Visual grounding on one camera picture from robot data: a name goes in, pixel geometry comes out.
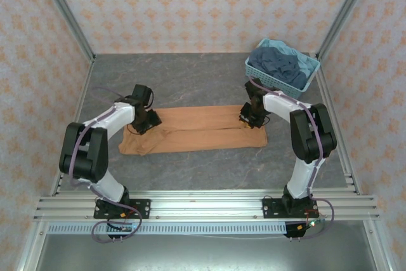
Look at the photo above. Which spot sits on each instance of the light blue plastic basket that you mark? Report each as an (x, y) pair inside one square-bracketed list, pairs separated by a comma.
[(304, 88)]

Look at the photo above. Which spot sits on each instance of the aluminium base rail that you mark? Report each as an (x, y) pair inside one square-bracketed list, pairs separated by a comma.
[(206, 207)]

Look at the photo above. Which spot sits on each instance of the dark blue t-shirt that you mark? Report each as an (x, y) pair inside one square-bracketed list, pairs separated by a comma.
[(279, 64)]

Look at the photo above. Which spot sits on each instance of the light blue t-shirt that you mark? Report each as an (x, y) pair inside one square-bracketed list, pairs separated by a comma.
[(307, 61)]

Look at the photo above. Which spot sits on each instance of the orange printed t-shirt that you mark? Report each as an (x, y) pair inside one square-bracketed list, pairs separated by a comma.
[(203, 131)]

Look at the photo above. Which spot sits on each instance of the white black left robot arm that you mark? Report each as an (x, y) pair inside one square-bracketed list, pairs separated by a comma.
[(95, 150)]

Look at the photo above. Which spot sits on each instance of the grey metal sheet panel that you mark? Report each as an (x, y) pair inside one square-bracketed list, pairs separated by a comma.
[(206, 255)]

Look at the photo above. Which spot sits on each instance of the aluminium table side rail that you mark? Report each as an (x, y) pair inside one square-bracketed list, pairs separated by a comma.
[(350, 175), (83, 90)]

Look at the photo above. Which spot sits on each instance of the aluminium frame post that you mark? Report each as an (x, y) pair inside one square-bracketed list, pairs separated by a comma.
[(65, 7), (345, 7)]

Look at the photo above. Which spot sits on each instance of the small circuit board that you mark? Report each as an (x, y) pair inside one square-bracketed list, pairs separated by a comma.
[(125, 228), (313, 222)]

